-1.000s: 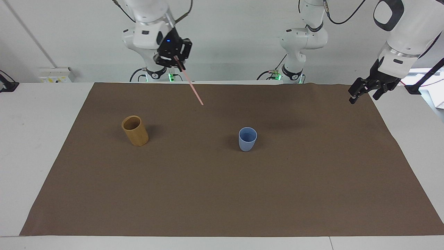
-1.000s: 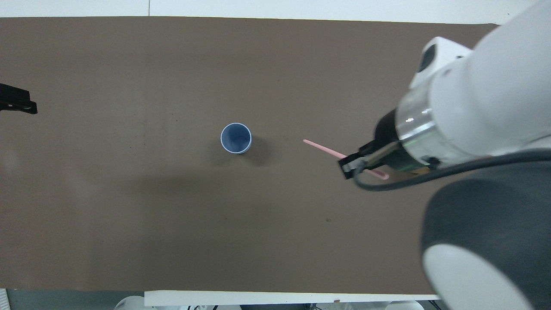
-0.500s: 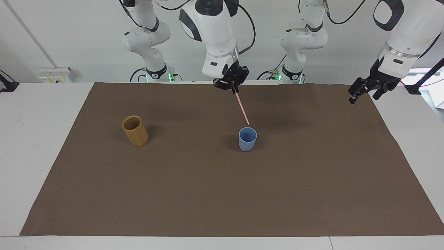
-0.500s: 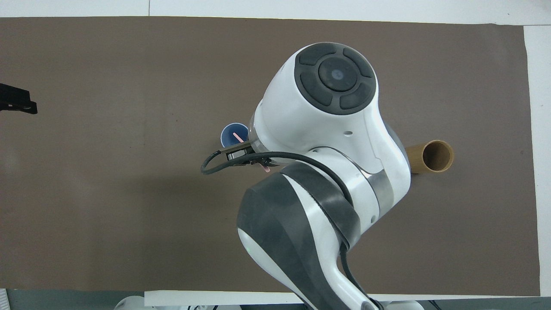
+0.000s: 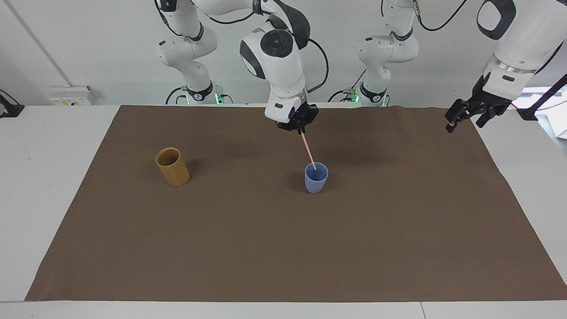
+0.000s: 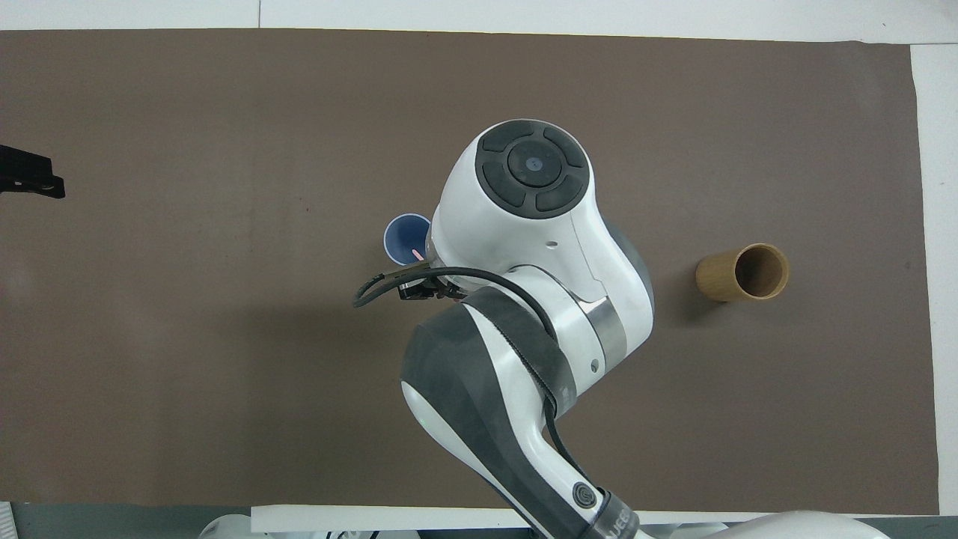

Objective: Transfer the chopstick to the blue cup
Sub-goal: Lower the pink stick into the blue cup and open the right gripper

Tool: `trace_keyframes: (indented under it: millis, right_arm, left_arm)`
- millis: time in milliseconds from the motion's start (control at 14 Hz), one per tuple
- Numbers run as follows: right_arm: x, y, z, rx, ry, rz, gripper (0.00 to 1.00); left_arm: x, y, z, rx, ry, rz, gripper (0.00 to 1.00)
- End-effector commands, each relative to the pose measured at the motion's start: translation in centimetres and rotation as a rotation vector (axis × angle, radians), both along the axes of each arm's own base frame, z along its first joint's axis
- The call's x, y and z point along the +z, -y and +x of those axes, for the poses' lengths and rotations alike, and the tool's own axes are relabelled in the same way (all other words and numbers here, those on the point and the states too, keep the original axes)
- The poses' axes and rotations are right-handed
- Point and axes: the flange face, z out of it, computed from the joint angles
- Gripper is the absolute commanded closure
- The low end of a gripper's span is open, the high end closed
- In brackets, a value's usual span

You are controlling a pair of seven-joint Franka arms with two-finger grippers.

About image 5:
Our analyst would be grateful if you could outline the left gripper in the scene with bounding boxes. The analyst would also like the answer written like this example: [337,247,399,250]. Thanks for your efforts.
[444,75,513,133]

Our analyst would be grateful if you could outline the brown wooden cup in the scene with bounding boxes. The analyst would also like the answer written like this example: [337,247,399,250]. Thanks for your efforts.
[155,147,191,187]

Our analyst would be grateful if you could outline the blue cup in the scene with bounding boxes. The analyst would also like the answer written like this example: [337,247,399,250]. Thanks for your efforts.
[304,162,330,195]

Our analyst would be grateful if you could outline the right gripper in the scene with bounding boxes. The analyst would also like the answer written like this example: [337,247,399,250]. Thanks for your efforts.
[276,104,319,135]

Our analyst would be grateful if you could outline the pink chopstick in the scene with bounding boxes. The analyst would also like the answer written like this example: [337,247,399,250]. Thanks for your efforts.
[300,132,318,171]

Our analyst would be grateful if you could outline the black cable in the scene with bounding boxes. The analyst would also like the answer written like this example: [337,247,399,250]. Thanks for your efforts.
[165,86,189,106]
[327,69,369,104]
[206,8,258,25]
[412,0,469,32]
[290,32,330,94]

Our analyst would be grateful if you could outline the white wall socket box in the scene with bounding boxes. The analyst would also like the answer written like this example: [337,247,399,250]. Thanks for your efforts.
[48,85,97,106]

